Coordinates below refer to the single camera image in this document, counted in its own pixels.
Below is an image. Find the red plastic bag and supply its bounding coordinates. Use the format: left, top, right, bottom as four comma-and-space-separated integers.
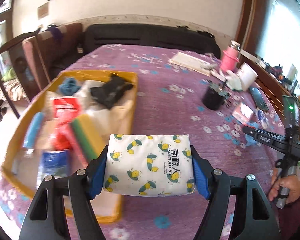
50, 127, 72, 151

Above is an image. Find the red blue small packet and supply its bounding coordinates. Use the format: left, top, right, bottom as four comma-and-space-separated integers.
242, 122, 260, 147

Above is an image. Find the pink thermos bottle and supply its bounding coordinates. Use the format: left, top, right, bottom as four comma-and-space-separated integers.
220, 40, 241, 72

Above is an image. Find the red white tissue pack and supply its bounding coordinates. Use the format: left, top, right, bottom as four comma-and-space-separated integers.
52, 97, 82, 125

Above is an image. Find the white paper cup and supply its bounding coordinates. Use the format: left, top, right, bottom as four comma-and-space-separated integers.
236, 63, 258, 91

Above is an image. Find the pink tissue pack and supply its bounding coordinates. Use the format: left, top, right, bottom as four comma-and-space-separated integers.
232, 102, 254, 125

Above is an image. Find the black sofa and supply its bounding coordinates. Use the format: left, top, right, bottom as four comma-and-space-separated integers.
83, 23, 221, 59

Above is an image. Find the colourful sponge pack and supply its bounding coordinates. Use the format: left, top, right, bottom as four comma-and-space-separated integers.
70, 114, 106, 163

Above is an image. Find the blue white tissue pack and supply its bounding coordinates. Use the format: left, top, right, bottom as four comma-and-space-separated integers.
36, 150, 70, 189

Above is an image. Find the black round container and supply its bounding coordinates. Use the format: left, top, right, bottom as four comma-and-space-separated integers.
202, 81, 230, 111

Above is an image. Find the person right hand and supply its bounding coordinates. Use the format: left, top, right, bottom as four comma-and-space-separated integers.
268, 169, 300, 204

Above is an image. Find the blue cloth ball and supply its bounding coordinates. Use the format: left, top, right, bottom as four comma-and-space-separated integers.
58, 77, 81, 96

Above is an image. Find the white plastic bag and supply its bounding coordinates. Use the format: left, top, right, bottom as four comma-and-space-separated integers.
85, 100, 133, 142

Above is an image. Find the white booklet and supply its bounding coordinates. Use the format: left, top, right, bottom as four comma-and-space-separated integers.
211, 69, 242, 91

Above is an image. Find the wooden sideboard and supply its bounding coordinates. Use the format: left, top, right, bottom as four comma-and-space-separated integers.
237, 49, 300, 181

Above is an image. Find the small wall plaque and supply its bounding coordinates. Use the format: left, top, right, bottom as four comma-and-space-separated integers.
37, 2, 49, 20

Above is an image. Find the blue long packet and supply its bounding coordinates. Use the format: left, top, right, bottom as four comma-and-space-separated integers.
23, 112, 45, 150

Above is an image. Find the wooden armchair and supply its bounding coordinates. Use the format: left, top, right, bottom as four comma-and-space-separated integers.
0, 23, 83, 118

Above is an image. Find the lemon print tissue pack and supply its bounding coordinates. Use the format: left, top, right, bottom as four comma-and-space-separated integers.
103, 134, 195, 197

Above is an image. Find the purple floral tablecloth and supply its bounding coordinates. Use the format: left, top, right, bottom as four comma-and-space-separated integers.
0, 43, 288, 240

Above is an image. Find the black plastic bag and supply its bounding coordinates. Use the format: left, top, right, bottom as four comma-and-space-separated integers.
90, 74, 134, 109

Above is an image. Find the yellow cardboard tray box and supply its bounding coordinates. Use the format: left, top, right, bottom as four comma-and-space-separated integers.
1, 69, 139, 224

